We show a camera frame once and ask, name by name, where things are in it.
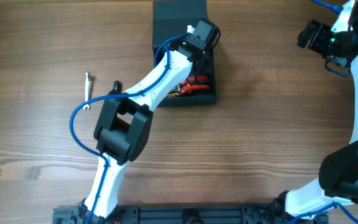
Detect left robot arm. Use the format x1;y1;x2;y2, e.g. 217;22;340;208
72;19;221;223

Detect left blue cable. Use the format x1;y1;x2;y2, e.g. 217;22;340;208
69;34;189;224

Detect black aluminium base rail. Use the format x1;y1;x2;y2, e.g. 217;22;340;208
52;203;329;224

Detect black red screwdriver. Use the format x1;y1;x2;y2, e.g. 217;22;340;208
112;80;122;94

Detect red handled cutting pliers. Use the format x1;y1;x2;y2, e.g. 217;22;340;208
180;75;211;95

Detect silver open-end wrench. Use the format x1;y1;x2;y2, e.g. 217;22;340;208
85;72;93;102

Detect dark green open box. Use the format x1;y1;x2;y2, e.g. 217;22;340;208
152;0;221;107

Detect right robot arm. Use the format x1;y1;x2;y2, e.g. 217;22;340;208
269;1;358;223

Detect orange black needle-nose pliers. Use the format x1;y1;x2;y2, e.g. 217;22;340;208
167;86;181;98

